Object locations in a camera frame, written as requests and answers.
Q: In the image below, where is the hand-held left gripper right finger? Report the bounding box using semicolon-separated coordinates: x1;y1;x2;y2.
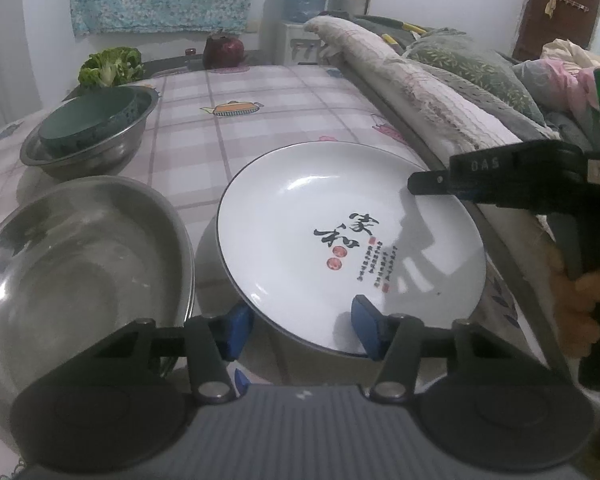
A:
350;295;512;403

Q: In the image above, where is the brown wooden door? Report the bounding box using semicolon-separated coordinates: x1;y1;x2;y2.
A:
512;0;600;64

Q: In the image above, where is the large steel basin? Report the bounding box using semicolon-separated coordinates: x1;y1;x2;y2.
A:
0;175;197;411

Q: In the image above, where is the cream cloth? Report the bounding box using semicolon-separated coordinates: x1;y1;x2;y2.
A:
540;37;600;67

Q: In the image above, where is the dark red pot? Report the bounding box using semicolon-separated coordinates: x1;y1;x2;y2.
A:
202;32;246;70

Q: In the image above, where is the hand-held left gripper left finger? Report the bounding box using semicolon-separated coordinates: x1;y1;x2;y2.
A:
92;302;256;406

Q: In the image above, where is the green ceramic bowl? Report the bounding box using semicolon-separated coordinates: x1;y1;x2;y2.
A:
37;86;139;159

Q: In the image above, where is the pink cloth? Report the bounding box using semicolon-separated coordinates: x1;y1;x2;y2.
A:
514;57;600;113

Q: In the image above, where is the white printed plate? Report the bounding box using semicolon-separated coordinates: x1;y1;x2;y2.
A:
216;141;489;359

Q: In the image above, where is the pink checkered tablecloth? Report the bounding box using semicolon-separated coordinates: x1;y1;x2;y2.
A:
0;62;576;480

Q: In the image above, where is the white rolled quilt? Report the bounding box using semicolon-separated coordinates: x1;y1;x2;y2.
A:
305;15;563;163

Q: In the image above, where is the dark low table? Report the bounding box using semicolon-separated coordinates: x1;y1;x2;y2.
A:
62;51;263;102

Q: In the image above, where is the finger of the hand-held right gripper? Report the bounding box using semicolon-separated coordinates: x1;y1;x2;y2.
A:
407;169;454;196

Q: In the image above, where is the person's right hand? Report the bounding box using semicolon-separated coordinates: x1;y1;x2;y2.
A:
549;247;600;361

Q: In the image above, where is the small steel bowl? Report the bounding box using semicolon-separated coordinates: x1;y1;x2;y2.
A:
20;85;161;182

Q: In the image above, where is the green leafy cabbage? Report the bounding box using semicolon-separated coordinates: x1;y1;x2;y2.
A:
77;46;146;89

